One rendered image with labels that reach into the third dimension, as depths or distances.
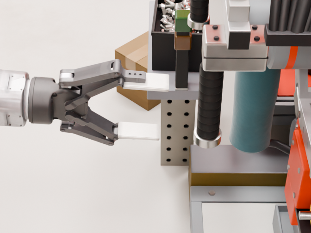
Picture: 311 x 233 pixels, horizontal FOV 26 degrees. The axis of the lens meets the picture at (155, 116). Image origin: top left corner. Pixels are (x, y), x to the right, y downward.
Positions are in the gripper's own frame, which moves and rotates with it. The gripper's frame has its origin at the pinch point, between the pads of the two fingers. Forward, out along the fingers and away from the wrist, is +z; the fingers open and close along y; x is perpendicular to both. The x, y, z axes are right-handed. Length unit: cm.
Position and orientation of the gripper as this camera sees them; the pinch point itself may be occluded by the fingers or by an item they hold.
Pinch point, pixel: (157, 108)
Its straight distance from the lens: 108.2
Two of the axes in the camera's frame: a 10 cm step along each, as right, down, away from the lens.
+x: 0.1, -8.2, 5.8
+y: 1.0, -5.7, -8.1
